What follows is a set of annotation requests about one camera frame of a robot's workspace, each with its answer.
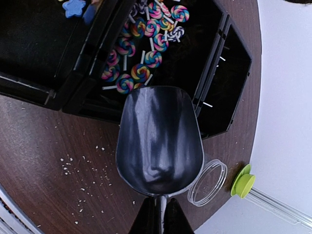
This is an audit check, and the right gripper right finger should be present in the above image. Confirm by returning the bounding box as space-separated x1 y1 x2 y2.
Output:
165 198 194 234

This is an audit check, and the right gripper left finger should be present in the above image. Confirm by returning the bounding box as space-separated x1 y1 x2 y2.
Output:
128 197 156 234

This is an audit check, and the clear plastic cup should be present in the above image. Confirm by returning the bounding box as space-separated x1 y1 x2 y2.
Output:
187 153 228 207

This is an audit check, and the metal scoop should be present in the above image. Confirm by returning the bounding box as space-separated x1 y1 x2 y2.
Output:
116 86 204 234

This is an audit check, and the black three-compartment candy tray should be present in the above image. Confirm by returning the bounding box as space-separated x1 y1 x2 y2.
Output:
0 0 252 138

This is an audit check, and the green bowl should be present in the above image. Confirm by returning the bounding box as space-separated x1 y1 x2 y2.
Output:
235 174 255 199

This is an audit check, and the green saucer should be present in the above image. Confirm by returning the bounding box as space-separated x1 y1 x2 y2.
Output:
230 164 252 196

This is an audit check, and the swirl lollipop candy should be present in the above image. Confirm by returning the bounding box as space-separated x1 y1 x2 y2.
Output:
131 63 151 83

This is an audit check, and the purple white lollipop candy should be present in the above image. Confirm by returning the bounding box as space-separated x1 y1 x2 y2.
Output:
167 26 185 42

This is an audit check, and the blue star candy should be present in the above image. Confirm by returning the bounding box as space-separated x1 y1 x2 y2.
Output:
62 0 86 19

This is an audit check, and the right aluminium frame post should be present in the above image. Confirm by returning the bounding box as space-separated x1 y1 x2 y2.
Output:
245 188 312 233

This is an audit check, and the front aluminium rail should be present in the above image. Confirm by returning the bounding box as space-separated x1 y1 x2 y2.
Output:
0 186 42 234

